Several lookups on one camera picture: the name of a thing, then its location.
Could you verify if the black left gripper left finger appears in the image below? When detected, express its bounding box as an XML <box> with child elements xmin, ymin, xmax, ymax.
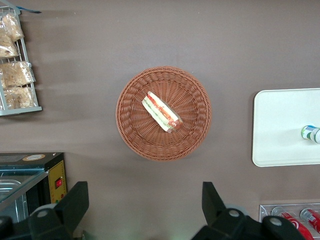
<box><xmin>53</xmin><ymin>181</ymin><xmax>90</xmax><ymax>240</ymax></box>

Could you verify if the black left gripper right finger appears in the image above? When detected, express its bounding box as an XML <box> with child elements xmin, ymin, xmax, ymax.
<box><xmin>201</xmin><ymin>181</ymin><xmax>239</xmax><ymax>227</ymax></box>

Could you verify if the green gum bottle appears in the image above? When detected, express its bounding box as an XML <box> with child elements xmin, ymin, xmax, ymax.
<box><xmin>300</xmin><ymin>124</ymin><xmax>320</xmax><ymax>145</ymax></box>

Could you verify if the cream rectangular plastic tray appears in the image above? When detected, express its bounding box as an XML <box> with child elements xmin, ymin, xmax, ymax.
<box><xmin>251</xmin><ymin>87</ymin><xmax>320</xmax><ymax>168</ymax></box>

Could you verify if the clear acrylic bottle rack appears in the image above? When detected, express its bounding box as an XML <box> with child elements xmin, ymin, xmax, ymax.
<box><xmin>258</xmin><ymin>202</ymin><xmax>320</xmax><ymax>240</ymax></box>

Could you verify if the black food warmer yellow panel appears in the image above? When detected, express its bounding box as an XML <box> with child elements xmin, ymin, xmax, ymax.
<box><xmin>0</xmin><ymin>151</ymin><xmax>69</xmax><ymax>224</ymax></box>

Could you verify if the round brown wicker basket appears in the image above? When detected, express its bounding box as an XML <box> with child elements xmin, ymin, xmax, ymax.
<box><xmin>115</xmin><ymin>65</ymin><xmax>213</xmax><ymax>162</ymax></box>

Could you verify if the wrapped triangle sandwich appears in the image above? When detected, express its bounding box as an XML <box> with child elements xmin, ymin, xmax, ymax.
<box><xmin>141</xmin><ymin>90</ymin><xmax>183</xmax><ymax>134</ymax></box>

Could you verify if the clear bag of crackers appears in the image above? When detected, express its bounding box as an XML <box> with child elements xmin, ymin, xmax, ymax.
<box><xmin>0</xmin><ymin>60</ymin><xmax>36</xmax><ymax>89</ymax></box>
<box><xmin>0</xmin><ymin>31</ymin><xmax>21</xmax><ymax>59</ymax></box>
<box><xmin>1</xmin><ymin>13</ymin><xmax>25</xmax><ymax>43</ymax></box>
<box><xmin>1</xmin><ymin>85</ymin><xmax>36</xmax><ymax>110</ymax></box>

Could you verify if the grey wire snack rack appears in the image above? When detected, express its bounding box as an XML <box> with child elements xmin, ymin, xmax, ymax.
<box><xmin>0</xmin><ymin>6</ymin><xmax>43</xmax><ymax>117</ymax></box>

